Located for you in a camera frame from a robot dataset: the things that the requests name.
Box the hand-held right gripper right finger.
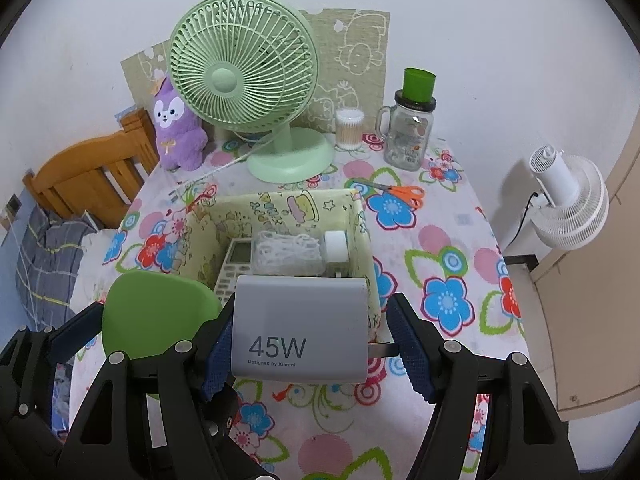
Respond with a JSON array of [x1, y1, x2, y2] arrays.
[[386, 293, 582, 480]]

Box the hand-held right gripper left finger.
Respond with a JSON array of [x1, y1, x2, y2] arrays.
[[55, 292, 238, 480]]

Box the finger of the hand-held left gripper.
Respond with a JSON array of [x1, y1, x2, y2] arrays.
[[0, 304, 104, 367], [210, 387, 281, 480]]

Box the green oval mirror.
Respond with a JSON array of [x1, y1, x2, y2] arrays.
[[101, 272, 224, 401]]

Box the white charger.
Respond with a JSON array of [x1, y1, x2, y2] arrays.
[[230, 275, 398, 385]]

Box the white remote control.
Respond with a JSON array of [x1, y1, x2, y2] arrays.
[[212, 237, 256, 293]]

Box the clear bag of white string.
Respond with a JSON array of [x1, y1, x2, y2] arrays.
[[250, 230, 326, 277]]

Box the yellow cartoon storage box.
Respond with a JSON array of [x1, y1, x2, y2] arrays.
[[177, 189, 388, 341]]

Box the plaid grey blanket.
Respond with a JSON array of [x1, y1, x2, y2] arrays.
[[15, 205, 98, 321]]

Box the floral tablecloth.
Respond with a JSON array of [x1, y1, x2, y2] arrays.
[[67, 132, 526, 480]]

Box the wooden bed headboard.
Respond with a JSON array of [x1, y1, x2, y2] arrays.
[[22, 110, 161, 231]]

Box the glass jar mug green lid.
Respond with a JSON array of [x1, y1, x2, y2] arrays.
[[376, 67, 438, 170]]

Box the purple plush bunny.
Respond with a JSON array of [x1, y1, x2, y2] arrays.
[[151, 76, 208, 171]]

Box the clear cotton swab container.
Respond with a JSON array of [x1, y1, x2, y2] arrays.
[[335, 108, 365, 150]]

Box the white standing fan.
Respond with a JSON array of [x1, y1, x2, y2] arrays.
[[529, 144, 610, 250]]

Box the green desk fan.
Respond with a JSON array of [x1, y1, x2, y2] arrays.
[[169, 0, 335, 183]]

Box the orange handled scissors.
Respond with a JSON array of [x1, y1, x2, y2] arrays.
[[352, 178, 425, 209]]

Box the white fan cord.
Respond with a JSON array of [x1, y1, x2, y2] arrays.
[[167, 132, 278, 201]]

